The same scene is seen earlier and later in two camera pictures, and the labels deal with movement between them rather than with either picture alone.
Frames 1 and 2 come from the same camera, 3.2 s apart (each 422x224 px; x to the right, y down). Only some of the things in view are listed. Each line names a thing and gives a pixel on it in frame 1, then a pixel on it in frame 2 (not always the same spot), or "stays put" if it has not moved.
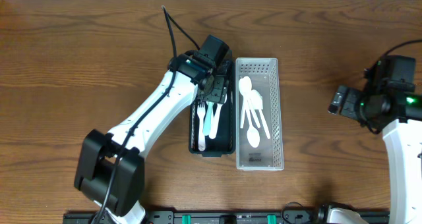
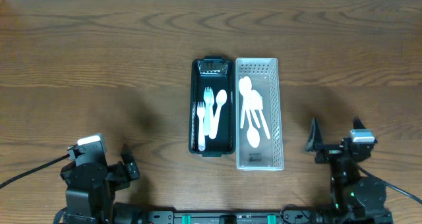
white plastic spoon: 257,100 stays put
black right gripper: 345,102 → 334,151
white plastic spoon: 245,87 stays put
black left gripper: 215,88 → 123,170
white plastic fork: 208,118 stays put
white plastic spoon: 244,87 stays put
